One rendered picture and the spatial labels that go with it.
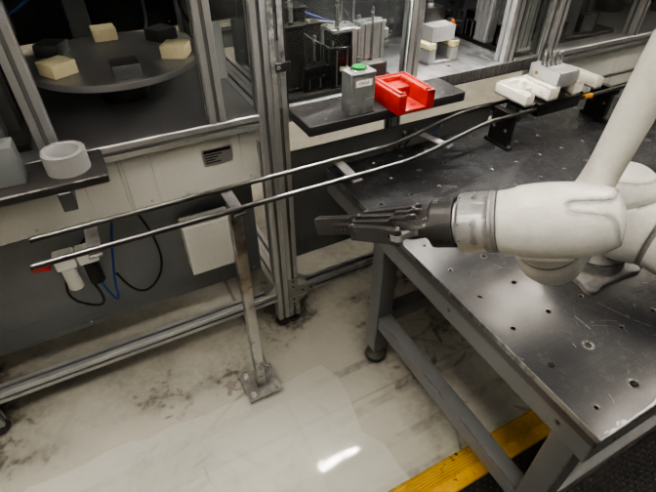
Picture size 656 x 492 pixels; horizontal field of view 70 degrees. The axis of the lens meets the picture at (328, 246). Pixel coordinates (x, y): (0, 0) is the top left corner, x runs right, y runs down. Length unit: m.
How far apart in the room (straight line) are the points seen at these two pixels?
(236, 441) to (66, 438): 0.56
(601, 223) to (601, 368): 0.51
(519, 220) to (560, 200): 0.05
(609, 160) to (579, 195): 0.19
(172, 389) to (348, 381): 0.64
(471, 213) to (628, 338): 0.62
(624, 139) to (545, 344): 0.47
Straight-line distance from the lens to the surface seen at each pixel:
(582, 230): 0.66
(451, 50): 1.83
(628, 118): 0.84
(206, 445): 1.70
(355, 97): 1.34
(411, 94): 1.48
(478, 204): 0.68
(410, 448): 1.67
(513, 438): 1.76
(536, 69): 1.84
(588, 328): 1.18
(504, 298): 1.17
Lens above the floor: 1.47
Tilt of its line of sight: 40 degrees down
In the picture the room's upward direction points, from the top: straight up
